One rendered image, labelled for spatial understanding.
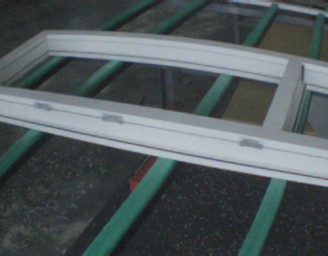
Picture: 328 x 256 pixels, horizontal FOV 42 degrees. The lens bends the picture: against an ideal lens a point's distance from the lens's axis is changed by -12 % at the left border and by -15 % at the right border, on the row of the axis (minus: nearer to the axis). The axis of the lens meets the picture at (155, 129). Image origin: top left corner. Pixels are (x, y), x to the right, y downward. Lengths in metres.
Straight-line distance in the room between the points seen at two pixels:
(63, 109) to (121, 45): 0.42
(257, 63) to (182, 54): 0.22
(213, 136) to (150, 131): 0.13
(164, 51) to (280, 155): 0.59
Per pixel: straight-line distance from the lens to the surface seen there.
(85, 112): 1.03
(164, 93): 1.58
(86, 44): 1.49
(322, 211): 1.26
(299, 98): 1.18
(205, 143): 0.93
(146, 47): 1.39
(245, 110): 1.59
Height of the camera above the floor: 1.41
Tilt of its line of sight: 31 degrees down
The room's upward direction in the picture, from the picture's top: 4 degrees counter-clockwise
